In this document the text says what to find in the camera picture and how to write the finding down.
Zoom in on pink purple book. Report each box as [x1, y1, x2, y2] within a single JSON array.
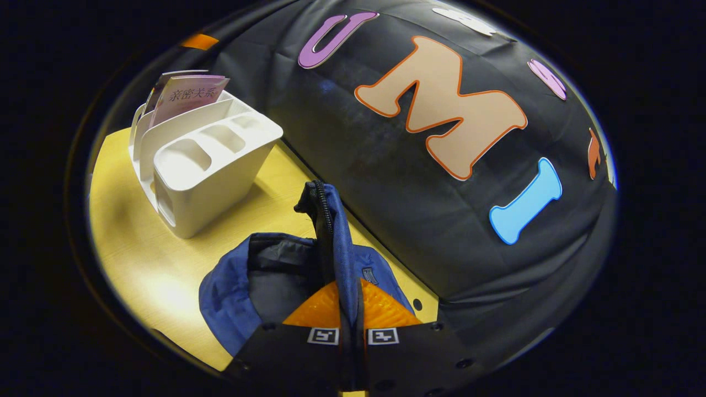
[[149, 75, 231, 128]]

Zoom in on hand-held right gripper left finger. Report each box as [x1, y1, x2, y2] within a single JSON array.
[[223, 278, 354, 392]]

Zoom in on white plastic bookshelf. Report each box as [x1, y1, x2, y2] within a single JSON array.
[[129, 91, 284, 239]]

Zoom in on black backdrop cloth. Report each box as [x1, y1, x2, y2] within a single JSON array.
[[105, 0, 617, 370]]

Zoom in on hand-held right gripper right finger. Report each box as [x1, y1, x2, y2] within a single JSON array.
[[356, 278, 486, 395]]

